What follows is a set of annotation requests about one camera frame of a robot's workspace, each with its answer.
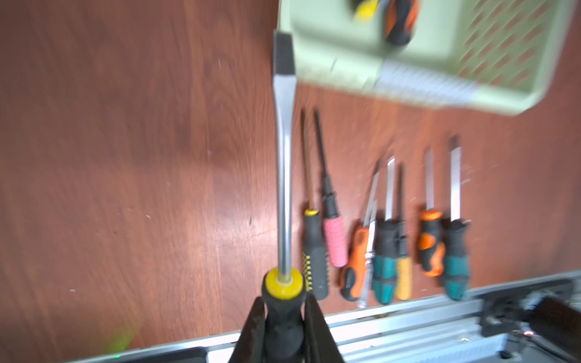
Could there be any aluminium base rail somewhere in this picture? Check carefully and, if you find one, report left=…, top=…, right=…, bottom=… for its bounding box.
left=58, top=269, right=581, bottom=363

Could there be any light green perforated bin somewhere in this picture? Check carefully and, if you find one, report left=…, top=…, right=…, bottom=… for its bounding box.
left=278, top=1, right=577, bottom=116

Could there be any small green black screwdriver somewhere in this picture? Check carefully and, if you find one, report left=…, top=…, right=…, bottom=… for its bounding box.
left=373, top=156, right=397, bottom=305

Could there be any yellow handled screwdriver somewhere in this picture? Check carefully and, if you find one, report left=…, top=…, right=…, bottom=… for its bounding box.
left=395, top=163, right=412, bottom=301

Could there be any small clear slim screwdriver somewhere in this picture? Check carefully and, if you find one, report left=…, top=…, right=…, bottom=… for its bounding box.
left=357, top=201, right=378, bottom=309

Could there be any black yellow dotted screwdriver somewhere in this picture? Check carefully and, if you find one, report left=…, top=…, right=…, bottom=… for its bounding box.
left=300, top=109, right=329, bottom=301

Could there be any orange black stubby screwdriver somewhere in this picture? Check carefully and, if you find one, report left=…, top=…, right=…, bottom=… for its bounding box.
left=418, top=148, right=445, bottom=277

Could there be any red black screwdriver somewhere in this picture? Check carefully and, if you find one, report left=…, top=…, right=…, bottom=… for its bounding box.
left=384, top=0, right=420, bottom=47

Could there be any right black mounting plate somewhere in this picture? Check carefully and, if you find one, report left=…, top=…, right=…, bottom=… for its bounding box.
left=480, top=278, right=580, bottom=362

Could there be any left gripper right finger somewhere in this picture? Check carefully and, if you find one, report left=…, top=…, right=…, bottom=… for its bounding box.
left=304, top=293, right=345, bottom=363

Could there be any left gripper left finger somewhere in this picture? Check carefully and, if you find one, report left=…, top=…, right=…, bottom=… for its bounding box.
left=228, top=296, right=266, bottom=363

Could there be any large green black screwdriver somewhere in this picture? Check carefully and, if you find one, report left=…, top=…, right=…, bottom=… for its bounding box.
left=443, top=136, right=471, bottom=301

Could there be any pink handled screwdriver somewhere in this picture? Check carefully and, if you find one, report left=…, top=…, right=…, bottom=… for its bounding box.
left=313, top=108, right=348, bottom=268

